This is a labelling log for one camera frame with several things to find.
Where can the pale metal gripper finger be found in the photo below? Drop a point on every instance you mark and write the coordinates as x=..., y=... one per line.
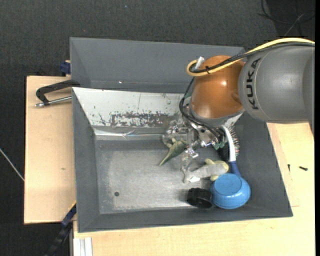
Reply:
x=171, y=135
x=189, y=160

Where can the green toy dinosaur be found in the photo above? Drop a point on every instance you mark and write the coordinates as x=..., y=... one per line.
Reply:
x=175, y=150

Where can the grey and yellow toy shark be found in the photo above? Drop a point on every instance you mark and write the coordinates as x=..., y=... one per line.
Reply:
x=212, y=170

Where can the black ribbed round cap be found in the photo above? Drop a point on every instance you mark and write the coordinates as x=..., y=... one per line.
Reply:
x=199, y=197

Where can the grey metal bin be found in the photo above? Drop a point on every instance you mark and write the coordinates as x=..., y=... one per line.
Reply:
x=140, y=175

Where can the small black screw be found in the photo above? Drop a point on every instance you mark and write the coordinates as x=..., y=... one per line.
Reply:
x=304, y=168

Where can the pale wood board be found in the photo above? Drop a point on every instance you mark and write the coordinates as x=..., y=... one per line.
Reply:
x=47, y=155

